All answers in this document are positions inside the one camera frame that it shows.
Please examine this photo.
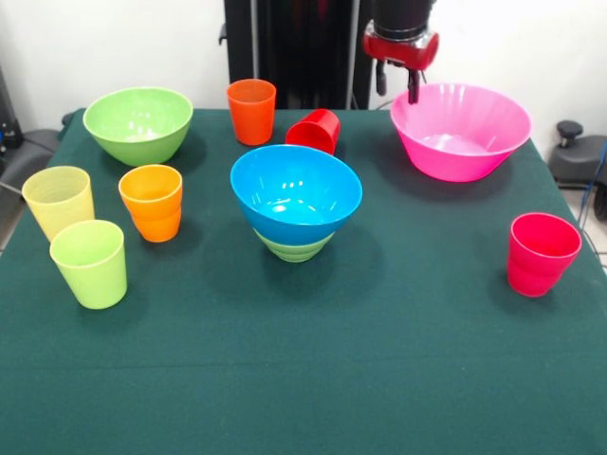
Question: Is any red plastic cup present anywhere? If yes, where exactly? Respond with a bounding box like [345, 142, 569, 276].
[285, 108, 341, 156]

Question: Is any red-orange plastic cup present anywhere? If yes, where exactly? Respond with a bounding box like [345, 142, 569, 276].
[227, 78, 277, 147]

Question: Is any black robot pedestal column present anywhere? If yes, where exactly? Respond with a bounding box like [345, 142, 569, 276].
[218, 0, 384, 111]

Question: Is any large green plastic bowl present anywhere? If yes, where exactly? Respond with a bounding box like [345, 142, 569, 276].
[83, 86, 194, 168]

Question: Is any blue plastic bowl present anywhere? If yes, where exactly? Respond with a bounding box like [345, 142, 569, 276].
[230, 144, 364, 246]

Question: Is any black equipment box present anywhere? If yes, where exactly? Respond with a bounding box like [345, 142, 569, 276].
[0, 65, 23, 148]

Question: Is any large pink plastic bowl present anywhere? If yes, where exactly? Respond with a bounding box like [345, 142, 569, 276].
[389, 82, 532, 184]

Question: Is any grey base with black knob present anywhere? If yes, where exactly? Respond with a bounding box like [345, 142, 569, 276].
[549, 120, 607, 191]

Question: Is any orange plastic cup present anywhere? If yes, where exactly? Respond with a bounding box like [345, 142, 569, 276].
[118, 164, 184, 244]

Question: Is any light green plastic cup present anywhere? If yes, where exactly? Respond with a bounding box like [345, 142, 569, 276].
[49, 219, 128, 311]

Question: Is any grey rounded base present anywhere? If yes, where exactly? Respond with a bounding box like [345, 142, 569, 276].
[0, 127, 61, 191]

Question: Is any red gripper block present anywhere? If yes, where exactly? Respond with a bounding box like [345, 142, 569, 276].
[362, 21, 440, 105]

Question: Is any dark green tablecloth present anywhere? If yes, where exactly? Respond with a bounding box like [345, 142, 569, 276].
[0, 107, 607, 455]

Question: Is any yellow plastic cup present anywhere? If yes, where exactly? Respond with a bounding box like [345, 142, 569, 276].
[21, 165, 95, 243]

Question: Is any magenta plastic cup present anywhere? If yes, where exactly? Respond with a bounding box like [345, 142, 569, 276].
[506, 212, 583, 299]

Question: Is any small green plastic bowl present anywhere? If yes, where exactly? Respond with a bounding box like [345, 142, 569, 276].
[253, 227, 336, 264]

